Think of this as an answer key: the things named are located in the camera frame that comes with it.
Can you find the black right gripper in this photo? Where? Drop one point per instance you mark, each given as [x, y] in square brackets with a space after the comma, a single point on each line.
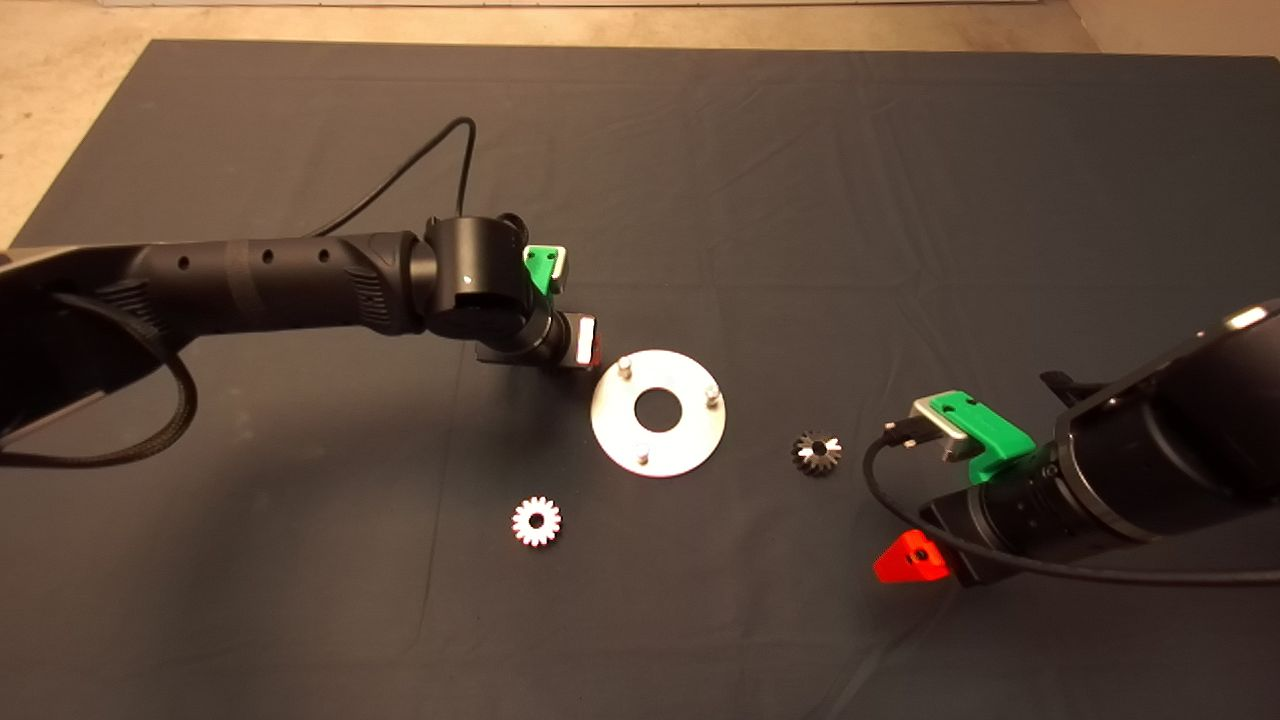
[1000, 520]

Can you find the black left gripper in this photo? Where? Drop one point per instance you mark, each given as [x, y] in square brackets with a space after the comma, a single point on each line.
[540, 345]

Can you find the dark bevel gear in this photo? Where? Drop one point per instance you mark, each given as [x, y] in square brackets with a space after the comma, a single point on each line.
[805, 458]

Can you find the steel planetary spur gear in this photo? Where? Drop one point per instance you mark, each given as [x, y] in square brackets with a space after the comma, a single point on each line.
[525, 513]

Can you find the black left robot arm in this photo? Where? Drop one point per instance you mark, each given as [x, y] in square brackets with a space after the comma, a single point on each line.
[280, 285]

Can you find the round metal carrier plate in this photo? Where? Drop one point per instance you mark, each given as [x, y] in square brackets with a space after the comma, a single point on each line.
[690, 440]

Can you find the dark grey table cloth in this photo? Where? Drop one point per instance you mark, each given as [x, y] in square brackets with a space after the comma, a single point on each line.
[700, 150]

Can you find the silver left camera box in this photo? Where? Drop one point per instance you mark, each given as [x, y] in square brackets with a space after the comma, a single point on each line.
[561, 262]

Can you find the silver camera box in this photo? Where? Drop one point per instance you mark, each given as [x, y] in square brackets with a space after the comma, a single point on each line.
[561, 262]
[935, 425]

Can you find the green left camera mount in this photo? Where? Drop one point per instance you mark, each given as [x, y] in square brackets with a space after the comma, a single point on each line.
[540, 265]

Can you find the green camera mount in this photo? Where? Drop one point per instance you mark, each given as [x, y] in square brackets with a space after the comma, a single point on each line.
[540, 265]
[985, 425]

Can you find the silver right camera box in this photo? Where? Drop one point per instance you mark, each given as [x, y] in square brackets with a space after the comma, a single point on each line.
[935, 425]

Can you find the green right camera mount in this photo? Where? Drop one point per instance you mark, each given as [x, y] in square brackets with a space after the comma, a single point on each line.
[985, 425]

